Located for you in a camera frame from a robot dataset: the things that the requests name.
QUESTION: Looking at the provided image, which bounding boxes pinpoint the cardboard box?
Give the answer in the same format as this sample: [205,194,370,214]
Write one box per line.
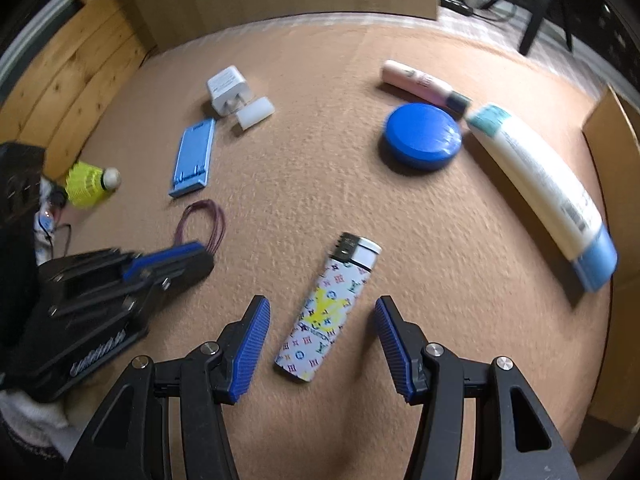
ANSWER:
[582,85,640,433]

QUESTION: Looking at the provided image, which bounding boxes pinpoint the person's left forearm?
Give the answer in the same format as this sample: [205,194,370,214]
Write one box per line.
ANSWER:
[0,375,81,480]

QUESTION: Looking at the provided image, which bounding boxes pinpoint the white lotion bottle blue cap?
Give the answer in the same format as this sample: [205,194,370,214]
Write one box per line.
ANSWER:
[465,103,619,294]

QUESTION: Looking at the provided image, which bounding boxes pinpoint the blue round lid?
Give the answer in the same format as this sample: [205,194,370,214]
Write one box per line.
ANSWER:
[382,103,463,171]

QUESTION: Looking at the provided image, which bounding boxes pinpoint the purple hair ties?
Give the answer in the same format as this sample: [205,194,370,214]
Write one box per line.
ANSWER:
[172,200,225,256]

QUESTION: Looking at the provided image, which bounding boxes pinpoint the knotty wooden plank board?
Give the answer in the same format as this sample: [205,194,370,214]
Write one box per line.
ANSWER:
[0,0,151,181]

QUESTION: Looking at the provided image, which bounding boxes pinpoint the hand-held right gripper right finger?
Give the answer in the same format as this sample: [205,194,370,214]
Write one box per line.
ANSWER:
[375,296,581,480]

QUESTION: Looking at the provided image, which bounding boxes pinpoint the white window frame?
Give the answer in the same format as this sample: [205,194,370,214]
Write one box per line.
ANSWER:
[0,0,491,81]

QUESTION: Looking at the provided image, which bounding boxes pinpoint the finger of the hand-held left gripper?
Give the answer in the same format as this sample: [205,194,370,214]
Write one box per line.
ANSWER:
[42,242,207,291]
[125,251,216,311]

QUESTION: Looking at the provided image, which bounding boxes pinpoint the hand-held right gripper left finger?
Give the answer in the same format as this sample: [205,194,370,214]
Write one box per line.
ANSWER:
[62,295,271,480]

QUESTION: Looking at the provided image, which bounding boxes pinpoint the checkered grey sheet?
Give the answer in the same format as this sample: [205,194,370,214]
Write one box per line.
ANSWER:
[435,2,616,106]

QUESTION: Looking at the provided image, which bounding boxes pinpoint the blue phone stand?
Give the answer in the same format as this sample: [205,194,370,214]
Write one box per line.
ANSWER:
[168,117,217,198]

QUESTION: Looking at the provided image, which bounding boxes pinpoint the white charger plug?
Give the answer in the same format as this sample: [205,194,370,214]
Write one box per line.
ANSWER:
[206,64,257,117]

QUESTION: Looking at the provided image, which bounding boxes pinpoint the small pink bottle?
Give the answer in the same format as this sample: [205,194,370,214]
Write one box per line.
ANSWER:
[381,59,472,113]

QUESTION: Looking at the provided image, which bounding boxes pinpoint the yellow shuttlecock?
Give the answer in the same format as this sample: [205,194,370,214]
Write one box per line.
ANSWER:
[65,161,122,209]

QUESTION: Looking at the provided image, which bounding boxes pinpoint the white patterned lighter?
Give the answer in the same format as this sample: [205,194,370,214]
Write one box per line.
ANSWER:
[274,231,383,383]

